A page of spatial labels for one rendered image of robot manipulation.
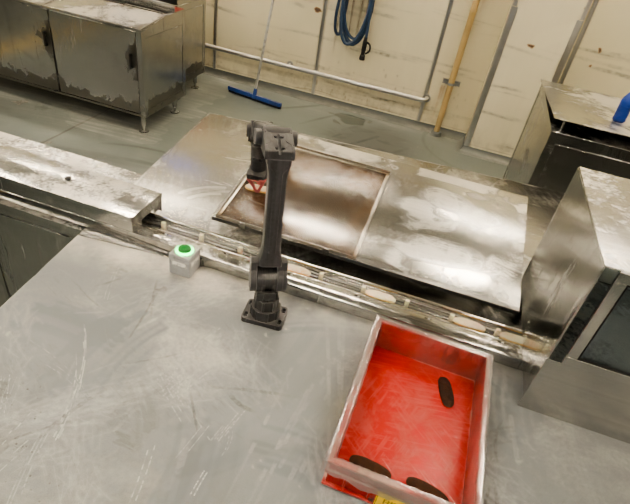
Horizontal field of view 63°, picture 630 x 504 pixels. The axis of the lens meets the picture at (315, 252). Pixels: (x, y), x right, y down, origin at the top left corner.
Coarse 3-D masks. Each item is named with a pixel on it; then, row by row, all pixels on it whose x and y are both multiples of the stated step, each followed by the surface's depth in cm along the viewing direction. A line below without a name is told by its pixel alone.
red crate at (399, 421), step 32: (384, 352) 144; (384, 384) 135; (416, 384) 137; (352, 416) 126; (384, 416) 127; (416, 416) 128; (448, 416) 130; (352, 448) 119; (384, 448) 120; (416, 448) 121; (448, 448) 122; (448, 480) 116
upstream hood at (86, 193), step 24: (0, 144) 185; (0, 168) 173; (24, 168) 175; (48, 168) 177; (72, 168) 180; (24, 192) 170; (48, 192) 167; (72, 192) 168; (96, 192) 170; (120, 192) 172; (144, 192) 174; (96, 216) 166; (120, 216) 162; (144, 216) 169
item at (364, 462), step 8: (352, 456) 116; (360, 456) 116; (360, 464) 115; (368, 464) 115; (376, 464) 115; (376, 472) 114; (384, 472) 114; (408, 480) 113; (416, 480) 114; (424, 488) 112; (432, 488) 113; (440, 496) 111
